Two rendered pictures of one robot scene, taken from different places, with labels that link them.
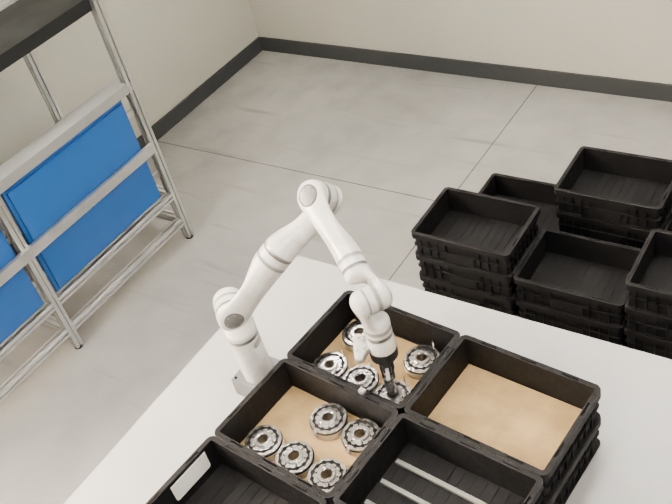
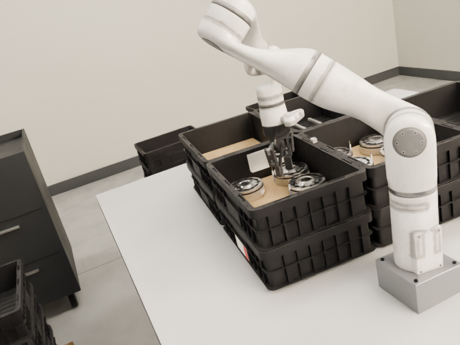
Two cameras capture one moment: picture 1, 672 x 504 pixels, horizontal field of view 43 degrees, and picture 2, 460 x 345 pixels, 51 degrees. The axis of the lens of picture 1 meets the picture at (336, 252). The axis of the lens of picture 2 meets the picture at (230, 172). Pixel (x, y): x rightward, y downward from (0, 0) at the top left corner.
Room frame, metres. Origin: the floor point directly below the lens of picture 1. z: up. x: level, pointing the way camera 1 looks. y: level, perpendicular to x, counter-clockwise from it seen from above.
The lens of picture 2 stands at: (2.72, 0.45, 1.40)
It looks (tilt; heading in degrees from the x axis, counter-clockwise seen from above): 21 degrees down; 210
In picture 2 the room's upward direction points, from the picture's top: 14 degrees counter-clockwise
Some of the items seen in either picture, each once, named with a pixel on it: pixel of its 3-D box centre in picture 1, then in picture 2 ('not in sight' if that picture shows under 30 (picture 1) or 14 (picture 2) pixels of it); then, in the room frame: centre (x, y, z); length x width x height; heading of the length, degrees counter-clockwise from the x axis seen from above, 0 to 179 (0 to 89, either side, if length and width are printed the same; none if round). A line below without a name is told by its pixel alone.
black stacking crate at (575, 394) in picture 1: (502, 414); (235, 150); (1.35, -0.30, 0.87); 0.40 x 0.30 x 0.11; 43
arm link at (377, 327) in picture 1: (370, 313); (269, 76); (1.54, -0.04, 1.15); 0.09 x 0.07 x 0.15; 102
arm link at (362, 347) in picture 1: (373, 339); (278, 111); (1.54, -0.03, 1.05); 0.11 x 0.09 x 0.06; 83
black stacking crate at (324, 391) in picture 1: (309, 437); (377, 153); (1.44, 0.19, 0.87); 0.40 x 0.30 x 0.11; 43
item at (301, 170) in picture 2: (392, 395); (290, 169); (1.51, -0.05, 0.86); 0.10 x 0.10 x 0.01
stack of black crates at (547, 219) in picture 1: (523, 222); not in sight; (2.75, -0.80, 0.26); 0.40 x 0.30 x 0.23; 48
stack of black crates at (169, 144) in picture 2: not in sight; (178, 171); (0.36, -1.28, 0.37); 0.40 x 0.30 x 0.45; 138
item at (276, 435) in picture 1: (263, 440); not in sight; (1.47, 0.32, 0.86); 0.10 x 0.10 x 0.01
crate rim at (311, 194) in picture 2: (372, 347); (277, 170); (1.64, -0.03, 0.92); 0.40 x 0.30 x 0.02; 43
